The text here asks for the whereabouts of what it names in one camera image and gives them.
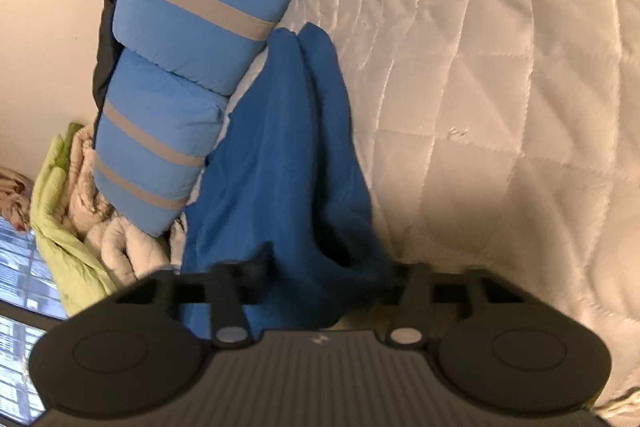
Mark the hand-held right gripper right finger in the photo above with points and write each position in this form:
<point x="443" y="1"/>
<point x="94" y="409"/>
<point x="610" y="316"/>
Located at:
<point x="415" y="297"/>

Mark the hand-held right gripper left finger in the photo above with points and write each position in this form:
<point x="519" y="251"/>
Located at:
<point x="227" y="302"/>

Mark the blue sweatshirt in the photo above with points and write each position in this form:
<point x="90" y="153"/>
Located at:
<point x="285" y="157"/>

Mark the white quilted comforter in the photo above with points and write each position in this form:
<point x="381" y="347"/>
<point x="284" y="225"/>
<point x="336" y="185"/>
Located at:
<point x="117" y="244"/>

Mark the light green blanket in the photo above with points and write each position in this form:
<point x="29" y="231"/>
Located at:
<point x="60" y="232"/>

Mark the white quilted bed cover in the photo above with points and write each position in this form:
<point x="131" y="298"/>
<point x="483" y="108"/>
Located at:
<point x="500" y="107"/>

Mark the beige quilt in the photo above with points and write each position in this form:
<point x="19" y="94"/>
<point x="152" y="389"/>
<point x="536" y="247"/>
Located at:
<point x="12" y="197"/>

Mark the black garment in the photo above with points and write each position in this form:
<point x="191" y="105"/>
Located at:
<point x="106" y="57"/>

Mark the window with dark frame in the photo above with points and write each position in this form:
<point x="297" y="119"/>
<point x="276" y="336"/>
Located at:
<point x="20" y="307"/>

